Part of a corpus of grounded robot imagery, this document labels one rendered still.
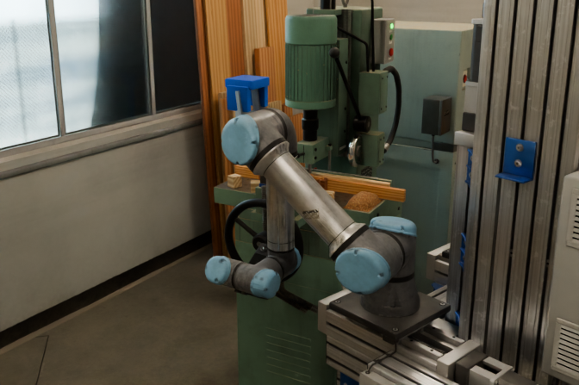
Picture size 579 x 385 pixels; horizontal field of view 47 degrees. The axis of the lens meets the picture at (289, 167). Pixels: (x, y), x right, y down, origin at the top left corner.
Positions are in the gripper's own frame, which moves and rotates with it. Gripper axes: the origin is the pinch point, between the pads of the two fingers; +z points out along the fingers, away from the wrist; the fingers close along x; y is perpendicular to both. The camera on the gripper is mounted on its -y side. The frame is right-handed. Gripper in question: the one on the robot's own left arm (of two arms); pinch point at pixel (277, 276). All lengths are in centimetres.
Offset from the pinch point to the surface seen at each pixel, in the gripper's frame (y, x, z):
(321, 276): -3.6, 2.8, 25.4
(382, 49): -89, 2, 28
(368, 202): -30.6, 16.4, 15.8
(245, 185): -27.9, -32.1, 17.4
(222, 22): -125, -131, 99
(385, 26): -96, 2, 24
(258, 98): -79, -81, 81
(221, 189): -23.8, -37.6, 11.4
